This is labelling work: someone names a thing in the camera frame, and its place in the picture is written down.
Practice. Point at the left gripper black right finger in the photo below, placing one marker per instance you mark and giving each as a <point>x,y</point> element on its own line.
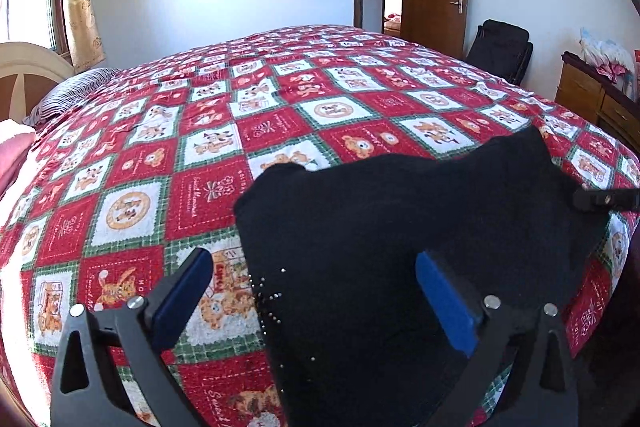
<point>541,388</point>

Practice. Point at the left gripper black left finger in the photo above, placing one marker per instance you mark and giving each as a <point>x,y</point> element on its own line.
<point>86,388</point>

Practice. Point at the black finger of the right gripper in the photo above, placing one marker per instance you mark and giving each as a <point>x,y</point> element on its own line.
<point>612,199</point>

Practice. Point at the black pants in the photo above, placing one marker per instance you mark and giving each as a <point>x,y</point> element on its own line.
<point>351,338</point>

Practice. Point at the wooden dresser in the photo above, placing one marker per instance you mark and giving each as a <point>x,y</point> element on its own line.
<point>593,97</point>

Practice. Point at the pastel fabric pile on dresser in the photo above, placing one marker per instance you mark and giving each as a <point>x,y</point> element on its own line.
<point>611,61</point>

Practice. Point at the black folding chair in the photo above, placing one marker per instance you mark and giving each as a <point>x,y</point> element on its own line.
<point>502,49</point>

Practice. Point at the red patchwork cartoon quilt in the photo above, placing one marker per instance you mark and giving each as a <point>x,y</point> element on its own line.
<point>115,193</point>

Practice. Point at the pink pillow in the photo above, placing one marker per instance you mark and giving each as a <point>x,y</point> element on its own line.
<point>15,142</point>

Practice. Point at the striped grey pillow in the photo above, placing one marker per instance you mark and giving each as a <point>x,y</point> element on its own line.
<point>67,94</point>

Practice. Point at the beige wooden headboard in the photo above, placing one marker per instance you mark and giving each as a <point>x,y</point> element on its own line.
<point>28,73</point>

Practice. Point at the silver door handle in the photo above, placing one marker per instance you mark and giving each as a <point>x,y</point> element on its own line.
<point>459,4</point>

